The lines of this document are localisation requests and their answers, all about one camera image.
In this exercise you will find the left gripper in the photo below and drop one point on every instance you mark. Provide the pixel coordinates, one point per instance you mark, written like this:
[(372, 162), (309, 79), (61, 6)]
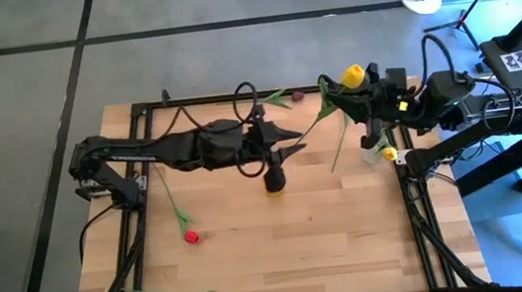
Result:
[(255, 141)]

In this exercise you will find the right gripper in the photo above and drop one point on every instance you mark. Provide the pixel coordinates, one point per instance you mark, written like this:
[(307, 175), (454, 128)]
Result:
[(390, 100)]

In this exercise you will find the yellow artificial tulip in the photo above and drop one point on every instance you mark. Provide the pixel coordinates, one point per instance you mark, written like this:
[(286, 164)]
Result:
[(389, 153), (353, 76)]

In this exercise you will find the dark maroon artificial tulip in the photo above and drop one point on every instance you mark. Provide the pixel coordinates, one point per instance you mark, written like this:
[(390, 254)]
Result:
[(298, 95)]

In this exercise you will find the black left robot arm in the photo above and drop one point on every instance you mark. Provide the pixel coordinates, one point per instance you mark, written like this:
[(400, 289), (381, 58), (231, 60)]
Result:
[(167, 150)]

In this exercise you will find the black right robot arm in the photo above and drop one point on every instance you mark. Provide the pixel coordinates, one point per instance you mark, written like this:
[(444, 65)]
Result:
[(450, 98)]

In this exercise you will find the yellow glass vase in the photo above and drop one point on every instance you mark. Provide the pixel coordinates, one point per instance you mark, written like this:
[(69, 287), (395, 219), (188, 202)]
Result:
[(275, 193)]

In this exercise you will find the clear glass vase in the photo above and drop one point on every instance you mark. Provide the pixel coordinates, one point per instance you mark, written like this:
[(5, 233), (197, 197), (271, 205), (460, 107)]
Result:
[(372, 156)]

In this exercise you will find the black metal table frame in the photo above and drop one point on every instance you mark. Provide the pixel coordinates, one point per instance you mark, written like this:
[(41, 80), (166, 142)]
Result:
[(195, 100)]

